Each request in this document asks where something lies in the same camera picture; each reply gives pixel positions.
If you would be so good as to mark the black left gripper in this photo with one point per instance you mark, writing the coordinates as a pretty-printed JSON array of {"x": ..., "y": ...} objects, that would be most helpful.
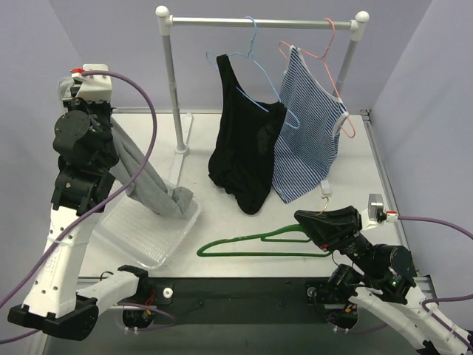
[{"x": 74, "y": 103}]

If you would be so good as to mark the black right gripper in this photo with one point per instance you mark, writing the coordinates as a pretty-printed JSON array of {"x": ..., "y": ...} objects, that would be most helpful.
[{"x": 349, "y": 234}]

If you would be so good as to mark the green hanger with gold hook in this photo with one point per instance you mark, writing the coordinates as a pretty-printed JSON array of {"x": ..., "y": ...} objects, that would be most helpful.
[{"x": 267, "y": 237}]

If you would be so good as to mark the grey tank top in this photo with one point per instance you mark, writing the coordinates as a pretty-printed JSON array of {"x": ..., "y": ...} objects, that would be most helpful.
[{"x": 91, "y": 159}]

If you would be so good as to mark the black tank top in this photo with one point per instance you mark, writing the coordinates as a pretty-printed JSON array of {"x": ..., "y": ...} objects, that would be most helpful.
[{"x": 243, "y": 159}]

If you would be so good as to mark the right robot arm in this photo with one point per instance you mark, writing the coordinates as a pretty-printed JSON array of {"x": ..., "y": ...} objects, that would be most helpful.
[{"x": 380, "y": 279}]

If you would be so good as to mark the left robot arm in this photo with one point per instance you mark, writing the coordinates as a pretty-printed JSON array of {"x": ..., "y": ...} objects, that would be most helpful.
[{"x": 55, "y": 305}]

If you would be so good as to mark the blue white striped tank top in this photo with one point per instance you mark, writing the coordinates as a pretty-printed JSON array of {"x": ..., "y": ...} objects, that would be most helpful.
[{"x": 307, "y": 145}]

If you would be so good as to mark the white plastic basket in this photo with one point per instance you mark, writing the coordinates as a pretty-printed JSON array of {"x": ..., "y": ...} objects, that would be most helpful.
[{"x": 142, "y": 235}]

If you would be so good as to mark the white clothes rack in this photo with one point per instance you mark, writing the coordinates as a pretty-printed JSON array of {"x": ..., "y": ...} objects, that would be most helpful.
[{"x": 166, "y": 21}]

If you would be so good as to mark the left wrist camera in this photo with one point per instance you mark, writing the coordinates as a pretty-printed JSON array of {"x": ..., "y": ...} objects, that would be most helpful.
[{"x": 94, "y": 83}]

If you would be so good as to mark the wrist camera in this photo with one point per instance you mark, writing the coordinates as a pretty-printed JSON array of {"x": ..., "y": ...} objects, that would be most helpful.
[
  {"x": 94, "y": 83},
  {"x": 375, "y": 214}
]

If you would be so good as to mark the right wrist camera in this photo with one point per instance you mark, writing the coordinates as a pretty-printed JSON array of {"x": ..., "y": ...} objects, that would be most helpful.
[{"x": 375, "y": 214}]

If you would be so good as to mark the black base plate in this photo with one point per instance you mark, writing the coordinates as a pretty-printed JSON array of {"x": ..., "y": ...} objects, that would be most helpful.
[{"x": 239, "y": 301}]

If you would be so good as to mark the pink wire hanger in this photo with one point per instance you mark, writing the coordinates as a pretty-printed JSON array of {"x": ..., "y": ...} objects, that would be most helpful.
[{"x": 329, "y": 74}]

